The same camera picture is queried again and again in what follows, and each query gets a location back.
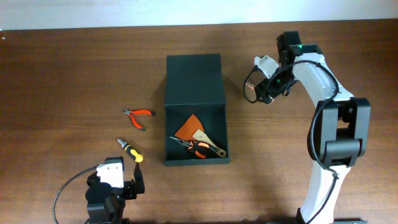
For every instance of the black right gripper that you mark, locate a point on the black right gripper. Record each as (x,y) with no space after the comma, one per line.
(273,90)

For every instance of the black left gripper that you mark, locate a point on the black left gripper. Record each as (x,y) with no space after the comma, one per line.
(130,185)

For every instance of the yellow black stubby screwdriver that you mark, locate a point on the yellow black stubby screwdriver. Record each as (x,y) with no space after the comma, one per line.
(134,154)

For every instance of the orange black long-nose pliers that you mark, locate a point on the orange black long-nose pliers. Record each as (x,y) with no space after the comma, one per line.
(201,149)

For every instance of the orange scraper with wooden handle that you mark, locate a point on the orange scraper with wooden handle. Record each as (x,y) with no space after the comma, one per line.
(192,129)

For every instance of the orange socket rail holder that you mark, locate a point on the orange socket rail holder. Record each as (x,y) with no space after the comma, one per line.
(250,86)

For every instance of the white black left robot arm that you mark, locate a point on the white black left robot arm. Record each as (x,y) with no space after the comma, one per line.
(108,192)

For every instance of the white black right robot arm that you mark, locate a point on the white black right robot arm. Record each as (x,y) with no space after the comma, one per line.
(338,133)

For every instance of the black open box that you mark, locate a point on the black open box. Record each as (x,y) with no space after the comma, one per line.
(194,86)

